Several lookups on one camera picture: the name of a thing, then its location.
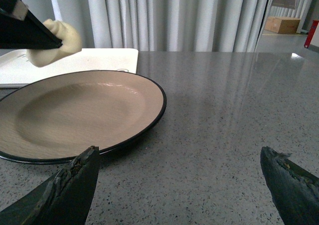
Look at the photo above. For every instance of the red object in background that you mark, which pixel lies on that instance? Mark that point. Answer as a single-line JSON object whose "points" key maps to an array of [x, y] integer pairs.
{"points": [[311, 33]]}

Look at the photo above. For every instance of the beige plate with black rim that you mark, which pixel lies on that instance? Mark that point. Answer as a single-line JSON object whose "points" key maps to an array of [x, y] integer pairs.
{"points": [[53, 120]]}

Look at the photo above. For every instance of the brown cardboard box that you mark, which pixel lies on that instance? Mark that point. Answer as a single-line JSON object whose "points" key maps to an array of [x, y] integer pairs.
{"points": [[282, 25]]}

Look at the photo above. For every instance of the white bear-print tray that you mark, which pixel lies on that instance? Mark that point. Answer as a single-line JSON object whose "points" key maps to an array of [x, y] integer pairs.
{"points": [[16, 70]]}

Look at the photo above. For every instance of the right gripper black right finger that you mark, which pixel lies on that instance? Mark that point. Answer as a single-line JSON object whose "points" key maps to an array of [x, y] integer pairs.
{"points": [[295, 191]]}

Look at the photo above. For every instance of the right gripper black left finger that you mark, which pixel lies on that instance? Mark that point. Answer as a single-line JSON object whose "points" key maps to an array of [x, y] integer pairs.
{"points": [[63, 199]]}

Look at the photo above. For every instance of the grey pleated curtain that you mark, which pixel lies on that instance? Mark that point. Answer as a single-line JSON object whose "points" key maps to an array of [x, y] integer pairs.
{"points": [[166, 25]]}

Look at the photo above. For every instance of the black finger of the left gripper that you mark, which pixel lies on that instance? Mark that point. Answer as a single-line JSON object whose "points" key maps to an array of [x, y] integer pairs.
{"points": [[20, 29]]}

